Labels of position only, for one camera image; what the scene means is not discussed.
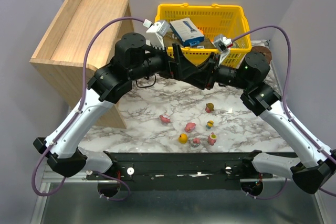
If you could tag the yellow plastic basket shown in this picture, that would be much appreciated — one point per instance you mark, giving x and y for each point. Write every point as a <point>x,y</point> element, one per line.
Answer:
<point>212,20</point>

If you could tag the pink flamingo toy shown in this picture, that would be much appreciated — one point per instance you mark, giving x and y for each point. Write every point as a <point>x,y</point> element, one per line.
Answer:
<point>165,119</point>

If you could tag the black mounting rail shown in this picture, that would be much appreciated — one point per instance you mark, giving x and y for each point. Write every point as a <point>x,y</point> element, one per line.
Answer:
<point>183,171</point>

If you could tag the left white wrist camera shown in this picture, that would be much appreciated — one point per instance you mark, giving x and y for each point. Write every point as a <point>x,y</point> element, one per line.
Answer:
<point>156,32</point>

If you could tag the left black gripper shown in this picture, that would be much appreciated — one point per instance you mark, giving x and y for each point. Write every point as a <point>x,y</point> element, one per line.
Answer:
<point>170,63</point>

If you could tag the wooden shelf unit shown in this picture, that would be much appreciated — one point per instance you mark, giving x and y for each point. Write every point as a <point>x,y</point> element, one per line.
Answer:
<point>60,53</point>

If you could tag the pink pig toy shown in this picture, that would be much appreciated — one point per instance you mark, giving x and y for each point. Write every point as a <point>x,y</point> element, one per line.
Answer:
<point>190,127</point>

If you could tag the grey cup brown lid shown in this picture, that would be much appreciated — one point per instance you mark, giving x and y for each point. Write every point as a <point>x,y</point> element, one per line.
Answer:
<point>265,51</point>

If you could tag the blue white razor box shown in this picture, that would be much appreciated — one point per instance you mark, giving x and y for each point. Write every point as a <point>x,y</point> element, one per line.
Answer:
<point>187,32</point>

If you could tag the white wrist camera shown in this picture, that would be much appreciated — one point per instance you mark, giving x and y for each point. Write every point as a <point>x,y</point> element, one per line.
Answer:
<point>156,32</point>
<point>223,45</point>

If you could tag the pink green toy figure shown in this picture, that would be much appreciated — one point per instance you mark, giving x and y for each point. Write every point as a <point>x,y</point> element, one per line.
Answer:
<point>212,139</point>

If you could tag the yellow blue duck toy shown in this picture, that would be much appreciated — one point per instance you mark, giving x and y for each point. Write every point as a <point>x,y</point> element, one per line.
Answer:
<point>210,124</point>

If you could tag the brown hat duck toy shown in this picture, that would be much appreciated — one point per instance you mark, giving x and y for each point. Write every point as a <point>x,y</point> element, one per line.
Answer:
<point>209,107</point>

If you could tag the brown paper package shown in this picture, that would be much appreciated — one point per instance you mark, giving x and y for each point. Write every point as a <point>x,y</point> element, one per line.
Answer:
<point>170,38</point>

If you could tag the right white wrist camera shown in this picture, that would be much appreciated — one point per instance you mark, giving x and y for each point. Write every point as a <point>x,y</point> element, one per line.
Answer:
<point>223,45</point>

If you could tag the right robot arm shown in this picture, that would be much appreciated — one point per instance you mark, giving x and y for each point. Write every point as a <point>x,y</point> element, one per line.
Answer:
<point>315,161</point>

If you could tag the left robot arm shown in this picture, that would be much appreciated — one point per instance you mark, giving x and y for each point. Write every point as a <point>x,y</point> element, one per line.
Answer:
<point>133,60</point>

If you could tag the yellow rubber duck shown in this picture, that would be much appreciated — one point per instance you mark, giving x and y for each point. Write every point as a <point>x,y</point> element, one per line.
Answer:
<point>183,138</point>

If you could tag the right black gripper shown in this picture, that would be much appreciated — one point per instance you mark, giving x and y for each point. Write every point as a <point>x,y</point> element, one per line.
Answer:
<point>213,70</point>

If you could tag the small pink cupcake toy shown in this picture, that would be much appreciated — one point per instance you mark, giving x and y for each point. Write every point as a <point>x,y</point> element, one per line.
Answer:
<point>195,142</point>

